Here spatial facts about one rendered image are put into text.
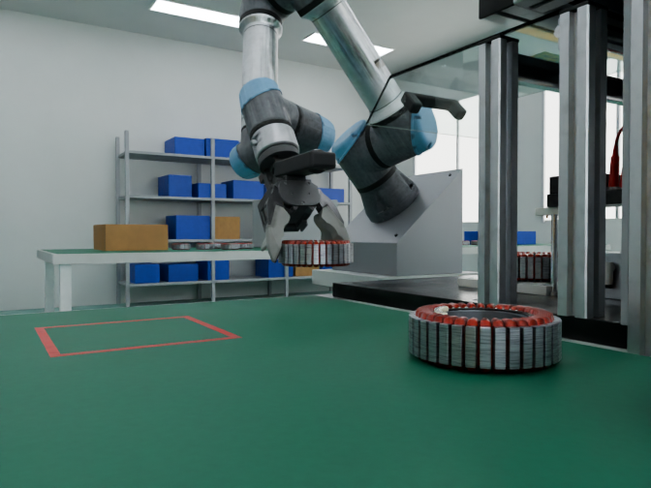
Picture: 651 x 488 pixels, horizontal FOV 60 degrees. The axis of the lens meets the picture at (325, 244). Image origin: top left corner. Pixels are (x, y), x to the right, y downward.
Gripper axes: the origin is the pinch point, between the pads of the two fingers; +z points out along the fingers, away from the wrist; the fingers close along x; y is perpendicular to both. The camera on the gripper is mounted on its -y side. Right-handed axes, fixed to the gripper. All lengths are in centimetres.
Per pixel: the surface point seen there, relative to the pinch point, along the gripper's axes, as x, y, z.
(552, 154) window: -498, 237, -244
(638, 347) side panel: -1.8, -37.3, 29.2
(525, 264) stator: -18.8, -18.6, 12.4
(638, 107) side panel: -2.0, -47.0, 12.9
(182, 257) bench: -50, 197, -108
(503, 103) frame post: -4.2, -35.7, 1.8
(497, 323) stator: 12.8, -37.7, 25.9
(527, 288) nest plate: -16.3, -19.2, 15.9
